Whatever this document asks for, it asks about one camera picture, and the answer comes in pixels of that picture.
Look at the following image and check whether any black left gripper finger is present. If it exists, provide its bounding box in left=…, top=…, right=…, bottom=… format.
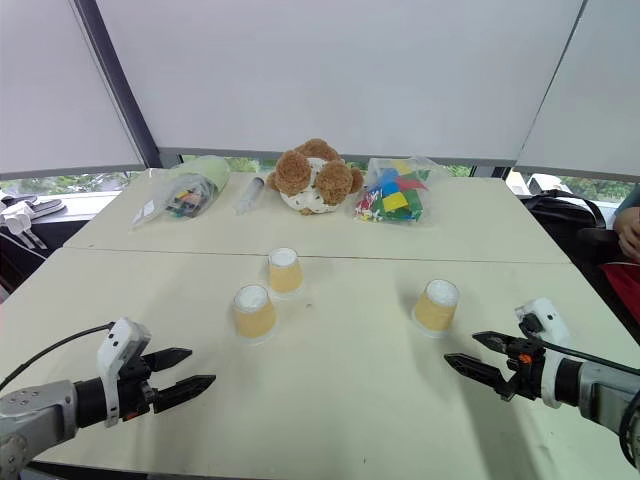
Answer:
left=143, top=347, right=194, bottom=372
left=152, top=374, right=218, bottom=414

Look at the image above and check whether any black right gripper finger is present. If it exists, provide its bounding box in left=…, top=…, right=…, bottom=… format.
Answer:
left=472, top=331, right=512, bottom=355
left=443, top=352, right=516, bottom=399

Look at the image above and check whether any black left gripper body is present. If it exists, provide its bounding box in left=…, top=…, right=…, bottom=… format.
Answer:
left=115, top=352, right=160, bottom=421

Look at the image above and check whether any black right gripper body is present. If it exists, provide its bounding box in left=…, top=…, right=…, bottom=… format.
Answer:
left=499, top=335, right=547, bottom=401

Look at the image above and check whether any tan paper cup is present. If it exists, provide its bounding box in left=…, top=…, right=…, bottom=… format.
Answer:
left=266, top=247, right=306, bottom=300
left=232, top=284, right=279, bottom=345
left=411, top=278, right=460, bottom=338

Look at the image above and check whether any red cloth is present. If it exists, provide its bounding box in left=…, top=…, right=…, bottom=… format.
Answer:
left=598, top=261, right=640, bottom=346

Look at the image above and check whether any black backpack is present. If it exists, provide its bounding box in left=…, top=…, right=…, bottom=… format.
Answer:
left=519, top=189, right=607, bottom=249

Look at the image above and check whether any plastic bag with green pouch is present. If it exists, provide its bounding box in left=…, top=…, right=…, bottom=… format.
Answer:
left=130, top=155, right=233, bottom=231

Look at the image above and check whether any plastic bag of colourful blocks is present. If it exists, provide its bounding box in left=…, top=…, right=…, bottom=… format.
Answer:
left=353, top=155, right=450, bottom=224

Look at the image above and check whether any white plastic object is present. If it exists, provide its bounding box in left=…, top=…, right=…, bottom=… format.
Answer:
left=0, top=205, right=49, bottom=251

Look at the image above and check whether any black sandal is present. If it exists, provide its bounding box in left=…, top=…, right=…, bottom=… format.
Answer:
left=3, top=195, right=66, bottom=219

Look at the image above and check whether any brown plush teddy bear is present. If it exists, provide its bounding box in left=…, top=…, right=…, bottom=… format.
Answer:
left=266, top=138, right=365, bottom=217

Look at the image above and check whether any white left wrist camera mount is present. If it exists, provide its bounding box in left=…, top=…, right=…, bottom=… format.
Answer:
left=95, top=316, right=152, bottom=428

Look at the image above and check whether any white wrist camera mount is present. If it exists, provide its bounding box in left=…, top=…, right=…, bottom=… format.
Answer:
left=95, top=316, right=152, bottom=428
left=514, top=297, right=572, bottom=409

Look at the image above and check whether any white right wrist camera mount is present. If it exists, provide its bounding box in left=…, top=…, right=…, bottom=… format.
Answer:
left=514, top=297, right=572, bottom=409

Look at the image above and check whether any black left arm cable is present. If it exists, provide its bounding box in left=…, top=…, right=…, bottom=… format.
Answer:
left=0, top=322, right=115, bottom=392

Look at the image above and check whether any dark window frame post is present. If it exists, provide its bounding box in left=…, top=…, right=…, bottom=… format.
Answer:
left=74, top=0, right=164, bottom=170

